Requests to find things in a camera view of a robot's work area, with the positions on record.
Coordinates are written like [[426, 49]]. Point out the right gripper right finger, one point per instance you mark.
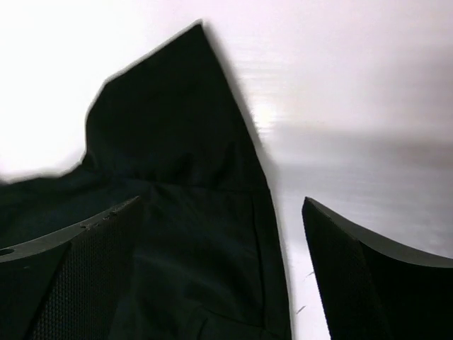
[[373, 287]]

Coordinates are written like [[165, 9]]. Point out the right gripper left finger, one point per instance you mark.
[[67, 284]]

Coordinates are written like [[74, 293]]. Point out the black t shirt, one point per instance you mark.
[[207, 262]]

